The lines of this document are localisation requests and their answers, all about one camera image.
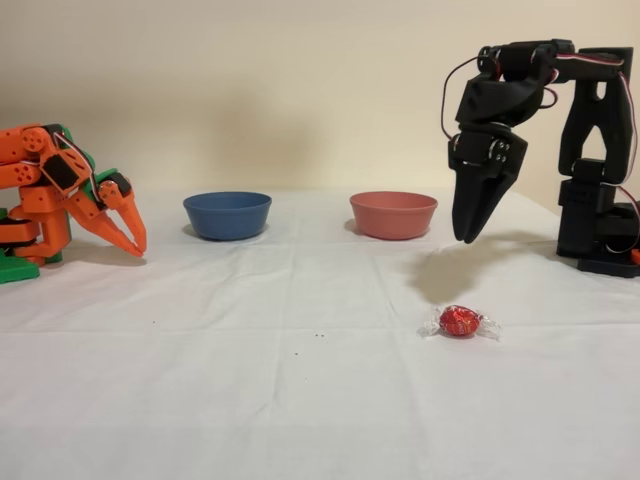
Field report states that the thin dark servo cable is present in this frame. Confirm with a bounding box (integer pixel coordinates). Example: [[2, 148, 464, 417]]
[[52, 130, 99, 189]]

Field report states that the white tablecloth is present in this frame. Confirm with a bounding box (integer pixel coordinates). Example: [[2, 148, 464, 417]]
[[0, 187, 640, 480]]

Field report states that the red white gripper cable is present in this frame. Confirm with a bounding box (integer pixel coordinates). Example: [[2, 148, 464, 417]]
[[439, 55, 484, 146]]

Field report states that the blue bowl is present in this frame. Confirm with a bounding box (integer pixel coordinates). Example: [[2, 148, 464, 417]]
[[182, 191, 274, 241]]

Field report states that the red bowl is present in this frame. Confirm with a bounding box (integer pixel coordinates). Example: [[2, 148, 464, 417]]
[[348, 191, 440, 241]]

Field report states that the red candy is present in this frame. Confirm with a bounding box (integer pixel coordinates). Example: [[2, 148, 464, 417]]
[[418, 303, 502, 343]]

